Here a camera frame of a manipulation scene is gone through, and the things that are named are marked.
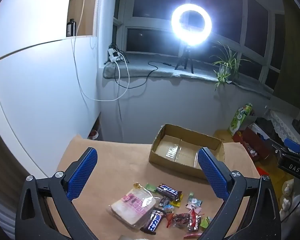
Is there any white lace cloth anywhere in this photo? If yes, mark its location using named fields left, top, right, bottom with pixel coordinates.
left=267, top=109, right=300, bottom=147

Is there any brown paper table cover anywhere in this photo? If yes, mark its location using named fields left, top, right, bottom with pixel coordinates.
left=44, top=134, right=262, bottom=240

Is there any dark cloth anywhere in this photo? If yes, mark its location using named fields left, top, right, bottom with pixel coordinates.
left=254, top=117, right=276, bottom=141

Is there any person's right hand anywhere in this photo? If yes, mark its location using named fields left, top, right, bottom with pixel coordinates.
left=280, top=179, right=296, bottom=213

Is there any dark figurine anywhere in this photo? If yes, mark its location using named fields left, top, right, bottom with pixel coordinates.
left=292, top=118, right=300, bottom=136

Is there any pink wrapper candy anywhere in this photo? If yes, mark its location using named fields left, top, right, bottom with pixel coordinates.
left=187, top=204, right=202, bottom=214

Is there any dark chocolate bar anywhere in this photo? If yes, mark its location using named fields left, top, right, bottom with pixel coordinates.
left=156, top=184, right=183, bottom=201
left=140, top=208, right=166, bottom=235

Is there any pink bread packet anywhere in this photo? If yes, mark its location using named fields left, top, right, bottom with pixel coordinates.
left=107, top=187, right=156, bottom=229

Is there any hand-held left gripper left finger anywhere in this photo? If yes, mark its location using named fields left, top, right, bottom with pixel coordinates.
left=15, top=147, right=98, bottom=240

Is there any white-framed window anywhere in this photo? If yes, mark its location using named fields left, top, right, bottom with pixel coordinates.
left=113, top=0, right=286, bottom=92

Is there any wooden wall niche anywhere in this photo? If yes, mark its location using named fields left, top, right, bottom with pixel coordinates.
left=67, top=0, right=101, bottom=39

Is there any white wardrobe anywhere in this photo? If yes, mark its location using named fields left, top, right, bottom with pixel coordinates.
left=0, top=0, right=102, bottom=180

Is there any white cable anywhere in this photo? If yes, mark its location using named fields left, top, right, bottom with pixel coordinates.
left=70, top=0, right=130, bottom=102

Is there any plain brown cardboard box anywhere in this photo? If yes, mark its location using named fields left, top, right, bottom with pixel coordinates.
left=213, top=129, right=235, bottom=143

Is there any black tripod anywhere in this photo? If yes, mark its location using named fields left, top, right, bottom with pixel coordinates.
left=174, top=44, right=194, bottom=74

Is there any black bottle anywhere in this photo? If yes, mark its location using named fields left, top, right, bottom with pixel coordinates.
left=66, top=19, right=76, bottom=38

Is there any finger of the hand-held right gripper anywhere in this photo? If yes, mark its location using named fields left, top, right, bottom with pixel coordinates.
left=272, top=138, right=300, bottom=159

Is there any red packet with dark filling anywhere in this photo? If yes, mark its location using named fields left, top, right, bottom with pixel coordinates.
left=187, top=209, right=202, bottom=232

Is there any black cable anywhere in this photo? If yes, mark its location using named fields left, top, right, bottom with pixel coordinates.
left=115, top=60, right=172, bottom=89

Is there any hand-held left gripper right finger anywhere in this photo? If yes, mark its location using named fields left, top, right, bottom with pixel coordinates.
left=197, top=147, right=282, bottom=240

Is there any ring light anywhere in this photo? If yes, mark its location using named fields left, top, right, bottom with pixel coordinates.
left=171, top=3, right=213, bottom=48

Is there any green printed carton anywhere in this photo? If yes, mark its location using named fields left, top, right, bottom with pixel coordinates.
left=227, top=103, right=253, bottom=136

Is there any potted spider plant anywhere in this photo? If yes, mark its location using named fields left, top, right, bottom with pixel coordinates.
left=210, top=41, right=252, bottom=91

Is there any yellow wrapper candy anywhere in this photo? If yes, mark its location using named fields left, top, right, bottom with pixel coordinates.
left=170, top=192, right=183, bottom=207

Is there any thin grey cable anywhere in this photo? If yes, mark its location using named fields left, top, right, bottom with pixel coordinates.
left=117, top=87, right=125, bottom=144

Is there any white power strip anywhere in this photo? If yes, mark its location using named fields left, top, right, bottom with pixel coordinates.
left=107, top=49, right=121, bottom=63

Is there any red-edged clear snack packet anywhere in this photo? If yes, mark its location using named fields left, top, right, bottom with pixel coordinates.
left=166, top=212, right=190, bottom=228

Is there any red wrapper snack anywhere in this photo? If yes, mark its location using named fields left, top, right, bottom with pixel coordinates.
left=183, top=231, right=203, bottom=239

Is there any dark curtain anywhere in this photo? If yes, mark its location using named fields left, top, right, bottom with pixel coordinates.
left=272, top=0, right=300, bottom=112

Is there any white mint candy packet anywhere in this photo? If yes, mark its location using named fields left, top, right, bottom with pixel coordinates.
left=186, top=198, right=203, bottom=207

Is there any red box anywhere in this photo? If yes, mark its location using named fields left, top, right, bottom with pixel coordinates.
left=232, top=127, right=273, bottom=163

